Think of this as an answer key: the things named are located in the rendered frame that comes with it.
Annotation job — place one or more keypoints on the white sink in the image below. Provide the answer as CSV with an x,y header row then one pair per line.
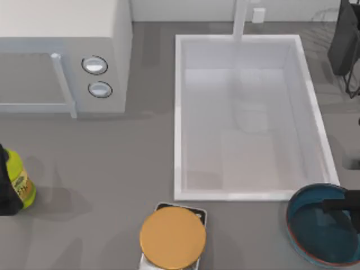
x,y
253,126

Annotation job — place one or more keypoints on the white kitchen scale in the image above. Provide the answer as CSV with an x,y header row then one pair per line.
x,y
201,214

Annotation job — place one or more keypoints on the small round microwave knob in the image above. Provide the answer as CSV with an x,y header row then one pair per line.
x,y
99,89

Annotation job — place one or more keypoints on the pale microwave oven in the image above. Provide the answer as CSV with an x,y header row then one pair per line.
x,y
118,56

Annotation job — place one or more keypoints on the round orange scale plate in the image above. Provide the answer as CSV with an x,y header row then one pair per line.
x,y
173,239

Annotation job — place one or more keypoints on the large round microwave knob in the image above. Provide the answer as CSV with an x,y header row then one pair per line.
x,y
94,65

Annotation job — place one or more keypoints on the tall white tap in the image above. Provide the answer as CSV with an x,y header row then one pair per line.
x,y
240,19

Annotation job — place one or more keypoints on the grey microwave door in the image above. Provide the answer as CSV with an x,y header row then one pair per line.
x,y
28,78

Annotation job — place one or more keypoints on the green bottle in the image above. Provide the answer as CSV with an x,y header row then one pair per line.
x,y
24,180

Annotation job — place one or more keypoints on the blue bowl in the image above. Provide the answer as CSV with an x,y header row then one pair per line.
x,y
315,233

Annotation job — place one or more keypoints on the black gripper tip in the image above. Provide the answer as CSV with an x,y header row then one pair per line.
x,y
7,185
351,200

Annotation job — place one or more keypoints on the small white wall box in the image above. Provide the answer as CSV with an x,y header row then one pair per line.
x,y
258,15

